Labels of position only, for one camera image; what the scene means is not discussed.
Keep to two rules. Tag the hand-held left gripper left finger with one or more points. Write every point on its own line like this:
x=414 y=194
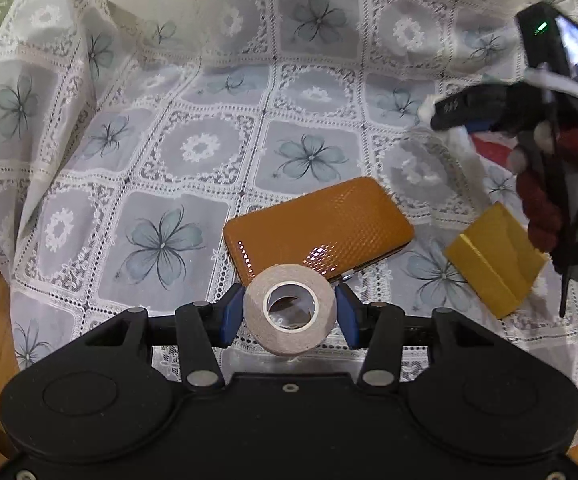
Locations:
x=231 y=317

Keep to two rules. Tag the white fluffy plush toy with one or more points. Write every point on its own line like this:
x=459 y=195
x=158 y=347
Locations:
x=449 y=147

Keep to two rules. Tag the white floral lace cloth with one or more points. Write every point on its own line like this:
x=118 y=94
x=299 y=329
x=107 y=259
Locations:
x=169 y=135

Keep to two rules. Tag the beige tape roll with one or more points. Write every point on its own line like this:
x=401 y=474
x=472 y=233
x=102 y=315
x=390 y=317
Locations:
x=289 y=332

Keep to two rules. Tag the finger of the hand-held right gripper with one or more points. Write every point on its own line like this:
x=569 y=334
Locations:
x=469 y=107

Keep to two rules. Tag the red and teal box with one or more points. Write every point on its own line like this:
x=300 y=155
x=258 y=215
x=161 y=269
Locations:
x=491 y=152

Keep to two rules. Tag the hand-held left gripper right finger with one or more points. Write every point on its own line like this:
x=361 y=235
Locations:
x=348 y=317

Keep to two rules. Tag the person's right hand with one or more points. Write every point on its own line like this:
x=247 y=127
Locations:
x=541 y=137

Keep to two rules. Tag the brown leather wallet case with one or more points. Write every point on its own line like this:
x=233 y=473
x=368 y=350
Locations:
x=319 y=225

